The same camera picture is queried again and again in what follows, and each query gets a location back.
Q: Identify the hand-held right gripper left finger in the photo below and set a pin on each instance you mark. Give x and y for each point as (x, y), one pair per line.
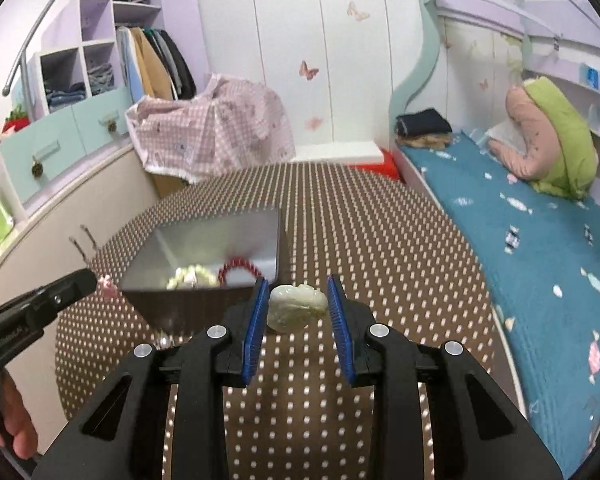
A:
(254, 330)

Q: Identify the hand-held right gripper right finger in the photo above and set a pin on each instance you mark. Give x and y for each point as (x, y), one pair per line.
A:
(340, 330)

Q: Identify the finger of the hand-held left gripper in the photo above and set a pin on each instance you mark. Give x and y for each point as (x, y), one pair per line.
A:
(72, 285)

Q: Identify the pink charm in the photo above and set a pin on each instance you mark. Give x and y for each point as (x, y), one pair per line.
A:
(106, 287)

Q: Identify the pale jade pendant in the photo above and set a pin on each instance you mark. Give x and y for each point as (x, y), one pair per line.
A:
(295, 307)

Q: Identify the grey metal tin box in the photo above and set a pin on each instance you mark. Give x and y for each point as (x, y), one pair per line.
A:
(205, 240)

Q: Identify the person's left hand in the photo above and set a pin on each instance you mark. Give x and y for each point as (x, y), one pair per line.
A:
(15, 420)

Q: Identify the beige cabinet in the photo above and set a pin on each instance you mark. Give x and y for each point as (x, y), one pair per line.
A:
(45, 240)

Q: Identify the brown polka dot tablecloth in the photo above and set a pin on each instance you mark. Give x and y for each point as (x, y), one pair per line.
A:
(380, 260)

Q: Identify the pine cone drawer knob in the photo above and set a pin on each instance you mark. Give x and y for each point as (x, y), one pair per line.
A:
(111, 126)
(37, 167)

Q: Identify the cardboard box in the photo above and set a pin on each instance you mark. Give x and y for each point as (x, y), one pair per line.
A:
(167, 185)

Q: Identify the teal drawer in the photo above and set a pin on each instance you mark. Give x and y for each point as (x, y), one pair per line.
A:
(35, 145)
(102, 110)

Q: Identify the red box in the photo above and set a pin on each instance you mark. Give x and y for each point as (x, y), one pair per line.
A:
(387, 167)

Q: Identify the red strawberry plush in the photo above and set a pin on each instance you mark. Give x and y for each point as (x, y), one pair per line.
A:
(17, 119)

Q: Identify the white step box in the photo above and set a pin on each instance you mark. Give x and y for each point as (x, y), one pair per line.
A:
(335, 152)

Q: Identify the folded jeans stack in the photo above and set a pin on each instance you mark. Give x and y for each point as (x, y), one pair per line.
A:
(65, 96)
(101, 79)

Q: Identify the blue printed bed sheet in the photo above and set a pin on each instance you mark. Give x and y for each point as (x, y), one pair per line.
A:
(530, 260)

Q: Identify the pink checked cover cloth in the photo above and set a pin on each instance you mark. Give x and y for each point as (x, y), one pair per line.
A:
(205, 130)

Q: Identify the folded tan clothes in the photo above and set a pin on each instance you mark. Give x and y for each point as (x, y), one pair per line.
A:
(425, 141)

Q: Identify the folded dark clothes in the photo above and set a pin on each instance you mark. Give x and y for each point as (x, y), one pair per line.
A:
(422, 121)

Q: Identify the light blue hanging garment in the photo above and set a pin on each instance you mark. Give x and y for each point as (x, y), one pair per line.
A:
(127, 65)

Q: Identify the tan hanging coat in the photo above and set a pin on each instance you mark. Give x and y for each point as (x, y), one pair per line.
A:
(152, 65)

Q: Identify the black hanging jacket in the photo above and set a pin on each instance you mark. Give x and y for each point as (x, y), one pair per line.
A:
(180, 67)

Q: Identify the white pillow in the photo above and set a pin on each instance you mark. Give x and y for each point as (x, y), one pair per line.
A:
(502, 135)

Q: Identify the white cubby shelf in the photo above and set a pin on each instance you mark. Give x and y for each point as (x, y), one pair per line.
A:
(97, 25)

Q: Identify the grey metal handrail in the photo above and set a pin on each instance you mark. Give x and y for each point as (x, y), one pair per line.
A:
(35, 25)

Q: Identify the pink pillow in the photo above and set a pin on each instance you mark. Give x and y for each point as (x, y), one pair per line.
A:
(530, 130)

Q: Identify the green blanket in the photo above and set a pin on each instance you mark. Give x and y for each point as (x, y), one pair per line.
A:
(570, 140)

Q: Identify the white wardrobe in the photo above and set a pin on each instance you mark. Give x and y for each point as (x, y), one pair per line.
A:
(280, 20)

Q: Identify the butterfly wall sticker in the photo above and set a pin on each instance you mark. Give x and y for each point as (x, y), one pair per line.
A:
(314, 122)
(308, 70)
(357, 11)

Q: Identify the teal bunk bed frame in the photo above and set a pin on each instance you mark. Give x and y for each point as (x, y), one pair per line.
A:
(420, 60)

